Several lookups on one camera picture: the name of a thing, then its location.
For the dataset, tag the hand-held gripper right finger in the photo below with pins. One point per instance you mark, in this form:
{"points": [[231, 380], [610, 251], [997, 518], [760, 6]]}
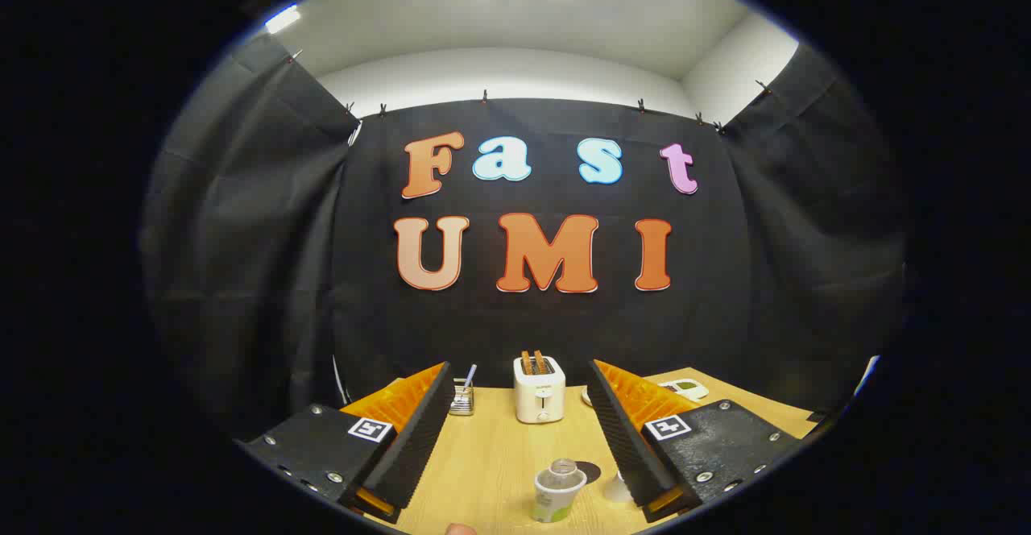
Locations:
{"points": [[628, 446]]}

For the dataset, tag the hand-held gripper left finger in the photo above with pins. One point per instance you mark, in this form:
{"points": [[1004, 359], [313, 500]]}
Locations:
{"points": [[419, 446]]}

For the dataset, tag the dark brown round coaster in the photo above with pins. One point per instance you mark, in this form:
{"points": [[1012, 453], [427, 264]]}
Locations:
{"points": [[592, 470]]}

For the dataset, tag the white cup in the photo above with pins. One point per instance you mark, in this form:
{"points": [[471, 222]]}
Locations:
{"points": [[619, 491]]}

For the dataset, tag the clear plastic bottle white label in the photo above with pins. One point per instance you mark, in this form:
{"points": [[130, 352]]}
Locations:
{"points": [[556, 499]]}

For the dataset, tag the round plate with brown food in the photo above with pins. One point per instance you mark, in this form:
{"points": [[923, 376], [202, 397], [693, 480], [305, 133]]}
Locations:
{"points": [[587, 396]]}

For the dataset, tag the wooden table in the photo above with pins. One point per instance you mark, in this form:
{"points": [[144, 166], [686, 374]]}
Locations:
{"points": [[499, 462]]}

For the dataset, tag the white divided dish with grains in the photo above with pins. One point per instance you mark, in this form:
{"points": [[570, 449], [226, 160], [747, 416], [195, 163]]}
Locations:
{"points": [[689, 390]]}

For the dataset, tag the cream toaster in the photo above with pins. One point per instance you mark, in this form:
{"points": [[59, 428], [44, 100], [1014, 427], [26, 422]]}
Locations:
{"points": [[538, 398]]}

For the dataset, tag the brown toast slice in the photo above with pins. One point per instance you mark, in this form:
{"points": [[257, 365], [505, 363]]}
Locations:
{"points": [[526, 362], [539, 362]]}

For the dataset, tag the small ceiling light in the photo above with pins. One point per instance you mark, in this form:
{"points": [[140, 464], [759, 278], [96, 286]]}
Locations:
{"points": [[283, 18]]}

